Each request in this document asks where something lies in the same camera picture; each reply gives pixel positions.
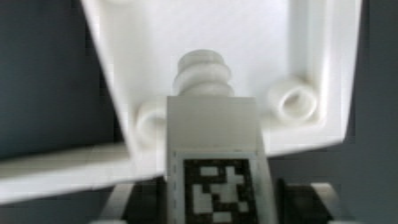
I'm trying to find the white L-shaped fence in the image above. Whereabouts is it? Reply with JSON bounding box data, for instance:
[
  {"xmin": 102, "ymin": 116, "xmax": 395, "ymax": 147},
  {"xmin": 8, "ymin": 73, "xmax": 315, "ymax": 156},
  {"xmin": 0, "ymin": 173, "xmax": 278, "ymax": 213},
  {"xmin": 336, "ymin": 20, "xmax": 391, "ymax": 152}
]
[{"xmin": 0, "ymin": 144, "xmax": 166, "ymax": 205}]

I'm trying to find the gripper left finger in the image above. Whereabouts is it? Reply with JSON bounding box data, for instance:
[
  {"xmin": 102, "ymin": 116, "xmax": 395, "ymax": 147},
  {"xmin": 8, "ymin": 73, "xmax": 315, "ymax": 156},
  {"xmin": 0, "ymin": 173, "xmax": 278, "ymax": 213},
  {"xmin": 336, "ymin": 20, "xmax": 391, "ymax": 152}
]
[{"xmin": 88, "ymin": 179, "xmax": 166, "ymax": 224}]

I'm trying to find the white square table top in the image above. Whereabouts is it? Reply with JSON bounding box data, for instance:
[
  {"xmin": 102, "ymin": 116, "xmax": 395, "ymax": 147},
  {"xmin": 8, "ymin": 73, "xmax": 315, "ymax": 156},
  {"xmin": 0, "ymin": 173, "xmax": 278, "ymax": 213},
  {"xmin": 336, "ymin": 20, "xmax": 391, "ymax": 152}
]
[{"xmin": 80, "ymin": 0, "xmax": 363, "ymax": 179}]

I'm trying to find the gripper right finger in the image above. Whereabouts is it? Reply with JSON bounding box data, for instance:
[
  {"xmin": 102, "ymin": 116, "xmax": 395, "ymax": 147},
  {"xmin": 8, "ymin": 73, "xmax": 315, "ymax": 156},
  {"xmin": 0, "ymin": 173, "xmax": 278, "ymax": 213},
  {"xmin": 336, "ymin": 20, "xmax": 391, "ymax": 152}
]
[{"xmin": 278, "ymin": 179, "xmax": 345, "ymax": 224}]

